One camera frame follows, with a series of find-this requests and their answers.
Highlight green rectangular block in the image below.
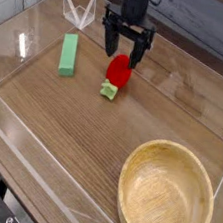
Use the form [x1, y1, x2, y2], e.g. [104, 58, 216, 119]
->
[58, 33, 78, 77]

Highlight clear acrylic tray walls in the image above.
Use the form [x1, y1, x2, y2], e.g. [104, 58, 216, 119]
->
[0, 0, 223, 223]

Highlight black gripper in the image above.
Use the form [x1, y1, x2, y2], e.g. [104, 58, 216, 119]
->
[102, 3, 156, 69]

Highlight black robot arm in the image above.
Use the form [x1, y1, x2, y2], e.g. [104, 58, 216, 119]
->
[102, 0, 161, 69]

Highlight red plush strawberry toy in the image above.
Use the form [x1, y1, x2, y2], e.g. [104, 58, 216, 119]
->
[100, 54, 132, 100]

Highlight wooden bowl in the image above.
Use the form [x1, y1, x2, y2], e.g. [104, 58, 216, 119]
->
[117, 139, 214, 223]

